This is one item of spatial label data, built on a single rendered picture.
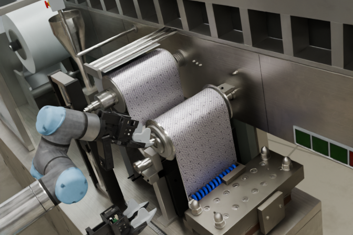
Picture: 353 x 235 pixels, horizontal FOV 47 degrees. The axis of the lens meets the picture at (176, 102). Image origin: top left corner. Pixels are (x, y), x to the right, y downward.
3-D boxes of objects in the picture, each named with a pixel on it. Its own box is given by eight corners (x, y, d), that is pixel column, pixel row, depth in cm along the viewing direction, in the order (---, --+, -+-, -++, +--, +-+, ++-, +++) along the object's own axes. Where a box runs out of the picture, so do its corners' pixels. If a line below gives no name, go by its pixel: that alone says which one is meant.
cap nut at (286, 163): (279, 168, 139) (278, 158, 137) (286, 162, 141) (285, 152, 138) (288, 172, 136) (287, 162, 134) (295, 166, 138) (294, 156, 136)
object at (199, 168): (188, 203, 138) (177, 161, 129) (237, 166, 149) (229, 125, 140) (189, 204, 138) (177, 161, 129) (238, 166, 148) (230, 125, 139)
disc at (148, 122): (146, 141, 139) (143, 111, 128) (147, 140, 139) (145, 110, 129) (174, 168, 131) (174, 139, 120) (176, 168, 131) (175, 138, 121)
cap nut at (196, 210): (188, 211, 131) (186, 201, 129) (197, 204, 133) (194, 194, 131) (196, 217, 128) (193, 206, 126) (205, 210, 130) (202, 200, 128)
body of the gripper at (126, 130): (142, 121, 117) (106, 114, 109) (132, 149, 118) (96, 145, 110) (127, 114, 123) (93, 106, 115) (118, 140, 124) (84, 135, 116)
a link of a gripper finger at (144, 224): (148, 224, 121) (121, 239, 118) (149, 227, 122) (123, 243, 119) (141, 215, 125) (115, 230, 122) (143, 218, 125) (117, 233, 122)
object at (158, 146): (147, 143, 133) (146, 128, 128) (152, 140, 134) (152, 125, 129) (162, 158, 130) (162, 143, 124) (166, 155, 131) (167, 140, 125)
